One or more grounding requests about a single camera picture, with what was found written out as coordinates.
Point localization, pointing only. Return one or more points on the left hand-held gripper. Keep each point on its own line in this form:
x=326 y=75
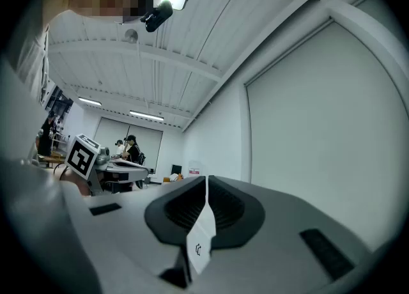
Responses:
x=80 y=158

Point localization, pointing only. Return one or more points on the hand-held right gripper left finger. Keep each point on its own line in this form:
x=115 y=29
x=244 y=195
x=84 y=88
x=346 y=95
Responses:
x=128 y=229

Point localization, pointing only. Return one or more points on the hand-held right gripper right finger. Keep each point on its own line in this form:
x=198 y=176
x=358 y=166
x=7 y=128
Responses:
x=271 y=254

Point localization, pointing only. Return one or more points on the person's left forearm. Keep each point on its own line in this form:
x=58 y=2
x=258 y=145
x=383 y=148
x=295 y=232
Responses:
x=78 y=187

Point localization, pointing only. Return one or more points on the white window blind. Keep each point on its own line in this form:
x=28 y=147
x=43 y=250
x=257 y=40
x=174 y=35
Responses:
x=143 y=145

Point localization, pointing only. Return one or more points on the black monitor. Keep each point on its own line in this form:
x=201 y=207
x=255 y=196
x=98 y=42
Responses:
x=176 y=169

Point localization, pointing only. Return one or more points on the ceiling tube light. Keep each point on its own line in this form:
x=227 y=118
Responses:
x=90 y=101
x=146 y=115

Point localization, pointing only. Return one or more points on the round ceiling fixture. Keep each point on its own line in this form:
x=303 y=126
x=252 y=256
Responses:
x=131 y=35

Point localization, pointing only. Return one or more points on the person's grey t-shirt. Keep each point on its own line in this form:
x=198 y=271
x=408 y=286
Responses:
x=32 y=62

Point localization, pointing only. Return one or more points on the red white wall sign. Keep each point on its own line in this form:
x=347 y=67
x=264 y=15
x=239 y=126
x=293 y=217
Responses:
x=194 y=168

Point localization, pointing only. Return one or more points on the black head-worn camera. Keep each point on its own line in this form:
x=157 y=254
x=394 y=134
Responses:
x=158 y=14

